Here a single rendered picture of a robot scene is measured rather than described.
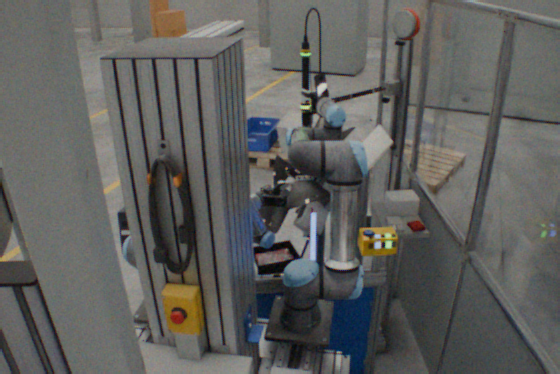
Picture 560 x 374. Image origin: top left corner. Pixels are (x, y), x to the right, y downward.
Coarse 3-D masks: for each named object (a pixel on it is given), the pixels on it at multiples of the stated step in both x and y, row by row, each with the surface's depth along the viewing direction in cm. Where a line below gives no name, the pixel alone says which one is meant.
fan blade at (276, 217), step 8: (280, 192) 242; (288, 192) 241; (264, 208) 244; (272, 208) 242; (280, 208) 240; (264, 216) 243; (272, 216) 241; (280, 216) 239; (272, 224) 239; (280, 224) 237; (272, 232) 237
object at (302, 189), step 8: (296, 184) 227; (304, 184) 226; (312, 184) 225; (296, 192) 221; (304, 192) 219; (312, 192) 217; (320, 192) 216; (328, 192) 214; (288, 200) 218; (296, 200) 215; (304, 200) 213; (312, 200) 211; (288, 208) 213
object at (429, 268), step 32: (384, 160) 344; (416, 192) 275; (416, 256) 279; (448, 256) 230; (416, 288) 280; (448, 288) 230; (480, 288) 195; (416, 320) 281; (480, 320) 195; (448, 352) 231; (480, 352) 195; (512, 352) 168
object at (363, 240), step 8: (360, 232) 210; (376, 232) 209; (384, 232) 209; (392, 232) 209; (360, 240) 210; (368, 240) 204; (376, 240) 204; (384, 240) 204; (392, 240) 205; (360, 248) 210; (384, 248) 206; (392, 248) 207
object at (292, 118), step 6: (288, 114) 550; (294, 114) 550; (300, 114) 549; (282, 120) 530; (288, 120) 530; (294, 120) 530; (300, 120) 530; (282, 126) 512; (288, 126) 512; (294, 126) 512; (282, 132) 513; (282, 138) 517; (282, 144) 521; (282, 150) 525
